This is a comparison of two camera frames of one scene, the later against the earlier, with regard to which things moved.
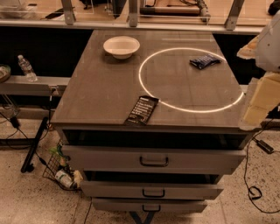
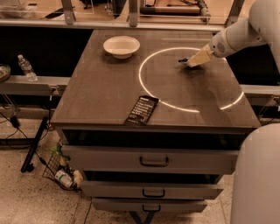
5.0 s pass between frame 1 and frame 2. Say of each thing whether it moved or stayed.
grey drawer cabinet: stayed
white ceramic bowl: stayed
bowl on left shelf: stayed
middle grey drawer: stayed
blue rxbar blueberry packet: moved
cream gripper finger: moved
